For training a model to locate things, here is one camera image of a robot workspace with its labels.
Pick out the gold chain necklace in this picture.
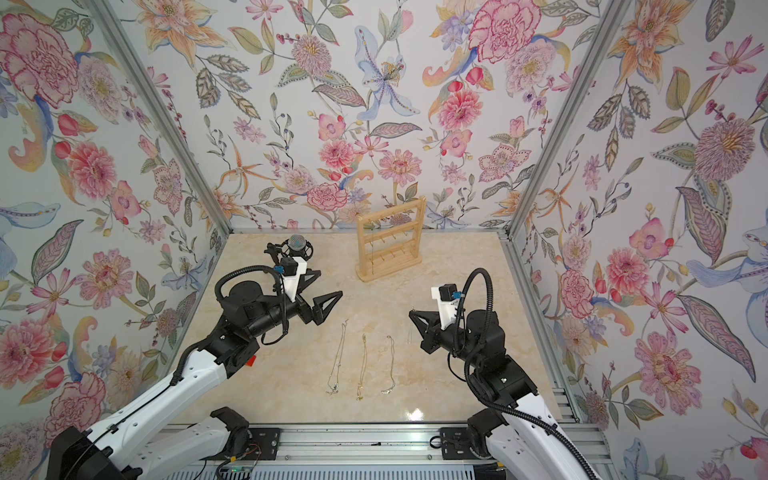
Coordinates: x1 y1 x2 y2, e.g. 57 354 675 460
356 333 368 401

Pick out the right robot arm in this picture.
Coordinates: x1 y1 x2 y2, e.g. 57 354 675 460
408 268 599 479

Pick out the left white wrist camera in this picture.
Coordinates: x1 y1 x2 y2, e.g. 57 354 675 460
279 257 307 302

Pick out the thin silver pendant necklace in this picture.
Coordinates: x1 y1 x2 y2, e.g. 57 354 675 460
381 334 397 395

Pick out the black microphone with mesh head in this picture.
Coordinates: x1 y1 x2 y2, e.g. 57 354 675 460
287 234 314 261

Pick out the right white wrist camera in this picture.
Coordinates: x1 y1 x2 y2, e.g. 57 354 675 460
431 284 462 330

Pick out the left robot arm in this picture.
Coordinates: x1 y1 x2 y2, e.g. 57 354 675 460
46 257 343 479

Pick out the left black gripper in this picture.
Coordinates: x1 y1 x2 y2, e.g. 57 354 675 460
246 273 341 339

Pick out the wooden jewelry display stand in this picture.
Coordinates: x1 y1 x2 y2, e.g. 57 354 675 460
356 196 427 282

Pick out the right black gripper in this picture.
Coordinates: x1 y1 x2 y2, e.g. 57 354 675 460
413 310 488 374

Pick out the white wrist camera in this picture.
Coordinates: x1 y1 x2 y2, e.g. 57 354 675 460
431 284 462 330
279 257 307 302

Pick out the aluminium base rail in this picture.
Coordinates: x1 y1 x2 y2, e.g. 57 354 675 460
95 421 613 469

